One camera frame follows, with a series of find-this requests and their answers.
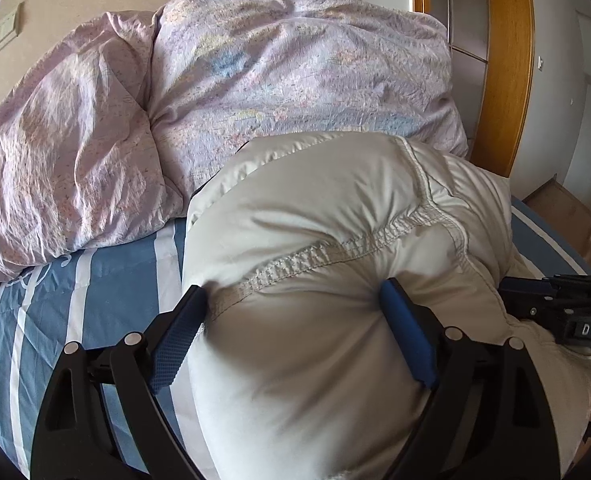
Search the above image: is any pink floral duvet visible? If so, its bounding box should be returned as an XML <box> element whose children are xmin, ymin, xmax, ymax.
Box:
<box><xmin>0</xmin><ymin>0</ymin><xmax>469</xmax><ymax>295</ymax></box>

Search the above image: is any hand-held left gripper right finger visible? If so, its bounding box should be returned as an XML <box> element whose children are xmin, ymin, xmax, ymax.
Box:
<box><xmin>379</xmin><ymin>277</ymin><xmax>562</xmax><ymax>480</ymax></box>

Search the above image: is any wooden headboard frame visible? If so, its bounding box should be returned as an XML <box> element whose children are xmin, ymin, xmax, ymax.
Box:
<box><xmin>411</xmin><ymin>0</ymin><xmax>536</xmax><ymax>180</ymax></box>

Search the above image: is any beige puffer jacket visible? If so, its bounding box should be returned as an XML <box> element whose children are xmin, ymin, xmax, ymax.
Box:
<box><xmin>180</xmin><ymin>131</ymin><xmax>591</xmax><ymax>480</ymax></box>

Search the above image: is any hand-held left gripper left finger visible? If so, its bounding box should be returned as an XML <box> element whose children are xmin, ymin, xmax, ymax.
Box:
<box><xmin>30</xmin><ymin>284</ymin><xmax>209</xmax><ymax>480</ymax></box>

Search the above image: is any blue white striped bed sheet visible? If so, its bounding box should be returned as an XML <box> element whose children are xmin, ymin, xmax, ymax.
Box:
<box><xmin>0</xmin><ymin>195</ymin><xmax>591</xmax><ymax>480</ymax></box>

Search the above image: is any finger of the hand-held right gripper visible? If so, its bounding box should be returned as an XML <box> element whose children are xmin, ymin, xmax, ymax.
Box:
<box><xmin>498</xmin><ymin>275</ymin><xmax>572</xmax><ymax>322</ymax></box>

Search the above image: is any white wall switch plate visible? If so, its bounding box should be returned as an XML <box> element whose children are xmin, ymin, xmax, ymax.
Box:
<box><xmin>0</xmin><ymin>2</ymin><xmax>23</xmax><ymax>57</ymax></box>

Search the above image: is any grey panelled door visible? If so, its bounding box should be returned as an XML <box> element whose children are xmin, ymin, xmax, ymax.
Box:
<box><xmin>428</xmin><ymin>0</ymin><xmax>492</xmax><ymax>65</ymax></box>

